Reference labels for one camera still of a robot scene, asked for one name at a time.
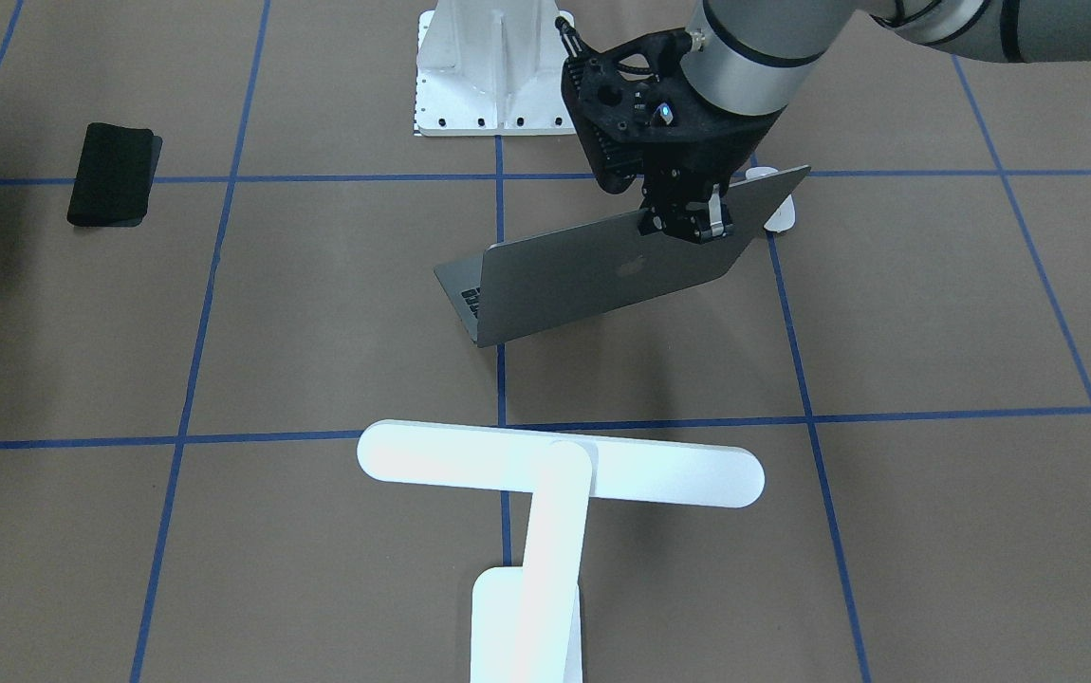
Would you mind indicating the white desk lamp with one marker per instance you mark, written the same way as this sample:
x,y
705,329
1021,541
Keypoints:
x,y
526,623

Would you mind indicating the black folded mouse pad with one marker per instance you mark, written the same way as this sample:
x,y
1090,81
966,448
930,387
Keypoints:
x,y
116,172

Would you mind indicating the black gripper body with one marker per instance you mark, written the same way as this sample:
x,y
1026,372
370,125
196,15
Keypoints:
x,y
718,144

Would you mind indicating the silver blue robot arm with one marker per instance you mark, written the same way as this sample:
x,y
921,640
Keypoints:
x,y
741,63

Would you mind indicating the grey laptop computer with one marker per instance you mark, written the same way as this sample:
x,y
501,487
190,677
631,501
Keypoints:
x,y
519,288

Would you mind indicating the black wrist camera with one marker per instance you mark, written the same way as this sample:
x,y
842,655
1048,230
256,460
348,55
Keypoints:
x,y
625,100

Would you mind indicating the white computer mouse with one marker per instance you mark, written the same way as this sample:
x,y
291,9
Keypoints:
x,y
784,218

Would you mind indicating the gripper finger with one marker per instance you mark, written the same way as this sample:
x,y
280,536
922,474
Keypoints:
x,y
717,223
656,220

